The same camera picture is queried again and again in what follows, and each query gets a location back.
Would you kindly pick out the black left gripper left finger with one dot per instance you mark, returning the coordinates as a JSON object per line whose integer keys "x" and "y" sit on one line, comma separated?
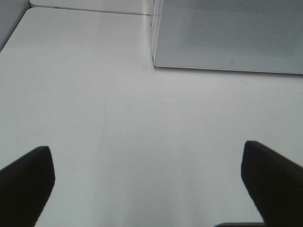
{"x": 25, "y": 187}

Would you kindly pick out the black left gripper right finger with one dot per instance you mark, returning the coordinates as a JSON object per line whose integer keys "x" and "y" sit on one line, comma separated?
{"x": 274, "y": 183}

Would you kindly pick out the white microwave door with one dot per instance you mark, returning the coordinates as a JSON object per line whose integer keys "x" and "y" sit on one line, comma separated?
{"x": 244, "y": 35}

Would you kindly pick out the white microwave oven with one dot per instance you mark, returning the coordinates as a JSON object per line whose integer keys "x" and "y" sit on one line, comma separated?
{"x": 152, "y": 33}

